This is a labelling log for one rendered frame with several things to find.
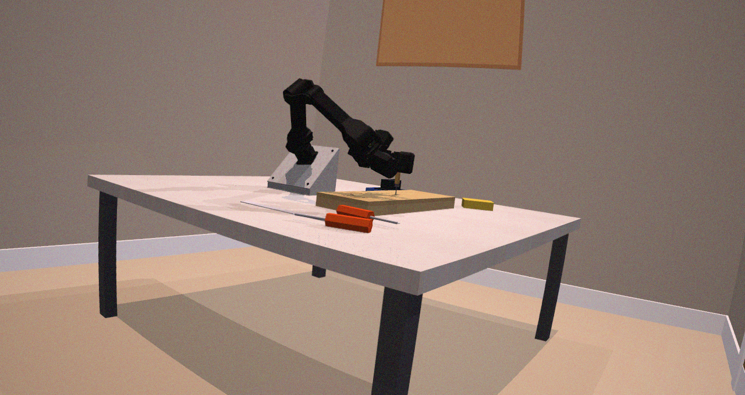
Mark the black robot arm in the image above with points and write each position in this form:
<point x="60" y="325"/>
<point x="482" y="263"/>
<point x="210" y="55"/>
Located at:
<point x="364" y="143"/>

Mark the yellow block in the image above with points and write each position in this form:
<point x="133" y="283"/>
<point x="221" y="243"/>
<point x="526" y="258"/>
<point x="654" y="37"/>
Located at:
<point x="477" y="204"/>

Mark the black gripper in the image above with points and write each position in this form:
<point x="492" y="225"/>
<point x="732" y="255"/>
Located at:
<point x="406" y="160"/>

